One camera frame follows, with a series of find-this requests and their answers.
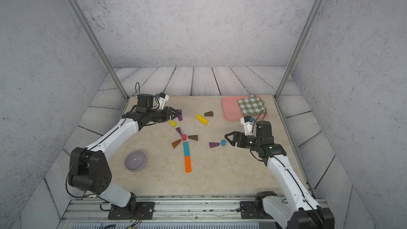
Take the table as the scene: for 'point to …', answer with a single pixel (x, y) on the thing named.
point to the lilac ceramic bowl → (135, 160)
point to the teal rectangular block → (186, 147)
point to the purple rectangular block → (179, 116)
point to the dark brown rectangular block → (195, 137)
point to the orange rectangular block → (187, 164)
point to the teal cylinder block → (223, 142)
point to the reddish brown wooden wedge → (176, 143)
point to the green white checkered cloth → (251, 105)
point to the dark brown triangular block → (209, 114)
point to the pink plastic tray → (231, 109)
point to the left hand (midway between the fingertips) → (181, 114)
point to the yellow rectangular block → (202, 119)
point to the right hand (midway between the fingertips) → (231, 137)
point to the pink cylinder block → (184, 137)
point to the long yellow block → (173, 123)
